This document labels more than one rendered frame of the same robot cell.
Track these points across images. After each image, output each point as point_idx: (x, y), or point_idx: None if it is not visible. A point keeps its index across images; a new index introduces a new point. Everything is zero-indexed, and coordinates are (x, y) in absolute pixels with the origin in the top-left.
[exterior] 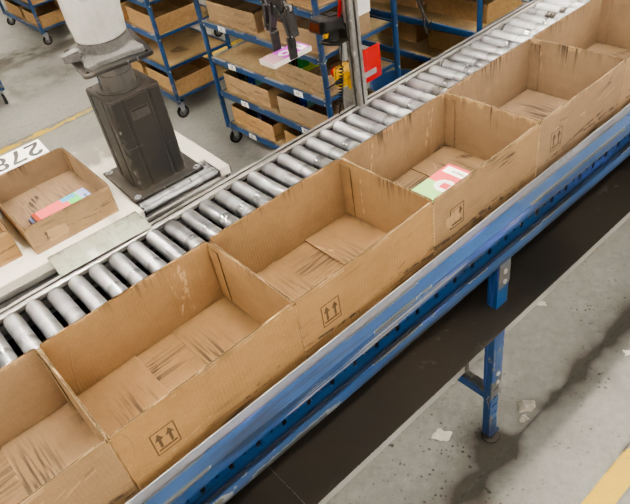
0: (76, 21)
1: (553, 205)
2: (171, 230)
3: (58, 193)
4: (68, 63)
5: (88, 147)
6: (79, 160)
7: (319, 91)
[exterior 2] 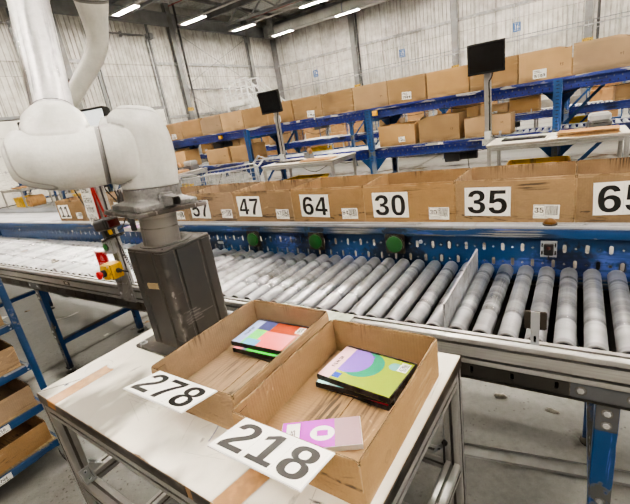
0: (174, 157)
1: None
2: (284, 297)
3: (222, 378)
4: (179, 203)
5: (97, 415)
6: (134, 407)
7: (6, 368)
